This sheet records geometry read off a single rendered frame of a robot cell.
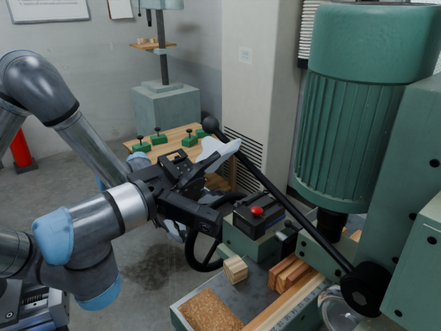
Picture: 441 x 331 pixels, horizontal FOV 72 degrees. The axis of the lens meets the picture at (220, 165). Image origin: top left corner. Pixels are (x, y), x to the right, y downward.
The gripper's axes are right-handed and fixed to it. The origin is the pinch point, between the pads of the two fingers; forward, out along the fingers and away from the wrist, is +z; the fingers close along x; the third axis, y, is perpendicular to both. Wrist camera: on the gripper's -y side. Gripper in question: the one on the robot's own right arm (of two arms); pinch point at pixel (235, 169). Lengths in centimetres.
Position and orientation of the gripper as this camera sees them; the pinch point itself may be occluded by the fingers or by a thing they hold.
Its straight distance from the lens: 61.2
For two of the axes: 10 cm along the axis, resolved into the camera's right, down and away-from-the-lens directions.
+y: -6.1, -6.4, 4.7
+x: -2.0, 7.0, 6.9
